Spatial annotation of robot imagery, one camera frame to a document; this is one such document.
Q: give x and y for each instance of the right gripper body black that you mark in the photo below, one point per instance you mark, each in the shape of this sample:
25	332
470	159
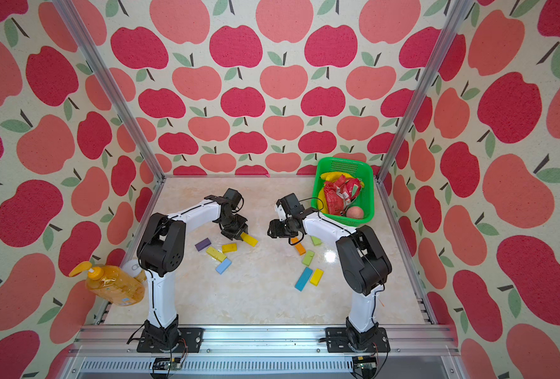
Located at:
282	229

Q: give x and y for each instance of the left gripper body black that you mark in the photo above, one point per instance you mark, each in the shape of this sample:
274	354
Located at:
236	225

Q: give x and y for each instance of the short yellow block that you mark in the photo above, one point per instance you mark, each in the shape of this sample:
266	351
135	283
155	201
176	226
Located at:
229	248

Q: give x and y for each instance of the long yellow block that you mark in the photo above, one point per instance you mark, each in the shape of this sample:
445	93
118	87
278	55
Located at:
251	241

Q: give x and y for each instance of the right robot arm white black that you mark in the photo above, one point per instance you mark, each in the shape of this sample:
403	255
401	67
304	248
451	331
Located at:
364	262

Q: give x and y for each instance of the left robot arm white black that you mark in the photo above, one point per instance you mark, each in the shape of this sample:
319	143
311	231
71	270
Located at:
161	251

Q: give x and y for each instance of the orange block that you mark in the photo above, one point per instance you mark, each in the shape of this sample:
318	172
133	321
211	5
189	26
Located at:
300	249

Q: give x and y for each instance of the yellow-green long block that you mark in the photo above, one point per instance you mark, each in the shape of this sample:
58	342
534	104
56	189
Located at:
216	254

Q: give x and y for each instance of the purple block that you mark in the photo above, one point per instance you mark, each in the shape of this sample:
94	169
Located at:
203	245

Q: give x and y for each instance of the green block upper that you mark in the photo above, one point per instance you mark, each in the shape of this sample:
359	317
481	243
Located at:
316	241

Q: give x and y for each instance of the green block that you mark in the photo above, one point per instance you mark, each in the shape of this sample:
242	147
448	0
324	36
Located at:
308	258
316	241

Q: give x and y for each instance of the green block lower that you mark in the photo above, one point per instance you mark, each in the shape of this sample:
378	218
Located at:
308	258

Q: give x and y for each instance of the light blue block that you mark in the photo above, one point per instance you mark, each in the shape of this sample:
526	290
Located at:
223	266

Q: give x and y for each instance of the cyan long block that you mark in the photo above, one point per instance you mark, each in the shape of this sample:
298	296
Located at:
304	278

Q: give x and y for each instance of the yellow block right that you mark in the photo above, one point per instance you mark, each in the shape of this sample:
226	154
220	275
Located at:
316	277

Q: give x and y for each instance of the red snack bag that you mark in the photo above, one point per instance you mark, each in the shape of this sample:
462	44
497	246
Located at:
339	194

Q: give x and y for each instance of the bananas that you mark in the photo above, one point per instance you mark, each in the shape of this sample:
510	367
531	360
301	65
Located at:
329	176

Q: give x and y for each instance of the peach fruit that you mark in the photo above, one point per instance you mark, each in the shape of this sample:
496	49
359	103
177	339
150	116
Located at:
355	212

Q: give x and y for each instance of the green plastic basket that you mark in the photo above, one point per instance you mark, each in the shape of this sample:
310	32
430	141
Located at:
359	170

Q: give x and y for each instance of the white round container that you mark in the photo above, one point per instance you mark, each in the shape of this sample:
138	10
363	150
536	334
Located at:
134	270

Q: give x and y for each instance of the orange soap bottle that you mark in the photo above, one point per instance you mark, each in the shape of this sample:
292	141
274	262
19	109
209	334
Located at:
111	283

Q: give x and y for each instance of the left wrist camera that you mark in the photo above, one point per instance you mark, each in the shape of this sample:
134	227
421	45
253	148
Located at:
235	199

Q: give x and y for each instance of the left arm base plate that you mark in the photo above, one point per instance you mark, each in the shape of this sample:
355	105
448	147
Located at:
177	340

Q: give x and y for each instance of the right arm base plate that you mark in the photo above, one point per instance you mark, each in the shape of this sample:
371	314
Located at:
347	340

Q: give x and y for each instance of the aluminium front rail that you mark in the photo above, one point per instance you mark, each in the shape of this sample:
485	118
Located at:
268	351

